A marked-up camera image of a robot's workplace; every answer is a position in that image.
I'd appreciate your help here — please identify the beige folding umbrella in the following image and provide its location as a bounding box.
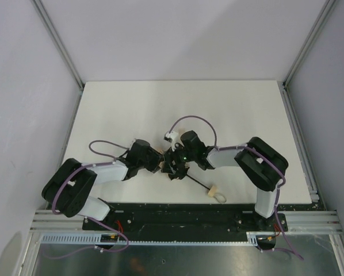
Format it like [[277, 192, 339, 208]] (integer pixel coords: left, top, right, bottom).
[[156, 148, 228, 204]]

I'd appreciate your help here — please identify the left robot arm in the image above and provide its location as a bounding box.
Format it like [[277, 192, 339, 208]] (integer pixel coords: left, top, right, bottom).
[[41, 139, 163, 221]]

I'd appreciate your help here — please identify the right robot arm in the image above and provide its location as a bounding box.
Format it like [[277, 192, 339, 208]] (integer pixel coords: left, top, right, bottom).
[[161, 131, 289, 219]]

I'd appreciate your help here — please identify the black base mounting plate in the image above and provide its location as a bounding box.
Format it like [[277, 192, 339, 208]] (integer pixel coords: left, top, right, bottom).
[[82, 203, 288, 241]]

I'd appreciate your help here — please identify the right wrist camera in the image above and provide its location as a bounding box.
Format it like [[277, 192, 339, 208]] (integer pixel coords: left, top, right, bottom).
[[163, 131, 179, 151]]

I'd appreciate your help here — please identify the white slotted cable duct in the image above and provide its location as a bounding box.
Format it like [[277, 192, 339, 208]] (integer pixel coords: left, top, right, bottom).
[[41, 232, 276, 246]]

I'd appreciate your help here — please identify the left aluminium frame post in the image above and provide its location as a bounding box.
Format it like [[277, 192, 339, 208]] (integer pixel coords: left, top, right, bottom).
[[30, 0, 85, 91]]

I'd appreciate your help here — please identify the aluminium frame post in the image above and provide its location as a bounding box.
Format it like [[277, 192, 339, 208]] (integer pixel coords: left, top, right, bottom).
[[282, 0, 338, 90], [30, 0, 85, 91]]

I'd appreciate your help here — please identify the right aluminium frame post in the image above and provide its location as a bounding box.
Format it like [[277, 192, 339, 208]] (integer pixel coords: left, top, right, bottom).
[[282, 0, 338, 90]]

